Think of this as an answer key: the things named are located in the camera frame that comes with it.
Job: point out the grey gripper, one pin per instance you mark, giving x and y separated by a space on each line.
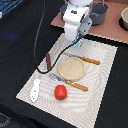
84 27

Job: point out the knife with orange handle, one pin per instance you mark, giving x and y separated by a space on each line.
84 59

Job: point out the beige woven placemat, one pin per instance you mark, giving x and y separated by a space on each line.
80 108

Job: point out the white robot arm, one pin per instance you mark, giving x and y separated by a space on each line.
76 18

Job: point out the red tomato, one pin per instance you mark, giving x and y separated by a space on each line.
60 92

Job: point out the small grey pot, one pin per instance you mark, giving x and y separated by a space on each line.
62 10

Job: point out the light blue milk carton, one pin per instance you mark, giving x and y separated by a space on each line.
78 44

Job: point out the brown stove board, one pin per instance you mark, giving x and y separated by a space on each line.
109 28

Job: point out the round tan plate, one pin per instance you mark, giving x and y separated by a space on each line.
72 68

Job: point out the fork with orange handle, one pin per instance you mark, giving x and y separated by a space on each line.
69 82

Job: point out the blue basket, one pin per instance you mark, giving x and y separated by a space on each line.
7 5

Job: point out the small white salt shaker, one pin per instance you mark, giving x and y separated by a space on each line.
35 90

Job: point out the brown sausage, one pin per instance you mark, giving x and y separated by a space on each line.
48 61

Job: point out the large grey pot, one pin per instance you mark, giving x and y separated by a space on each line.
98 13

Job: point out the beige bowl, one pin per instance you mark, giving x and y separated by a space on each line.
124 16

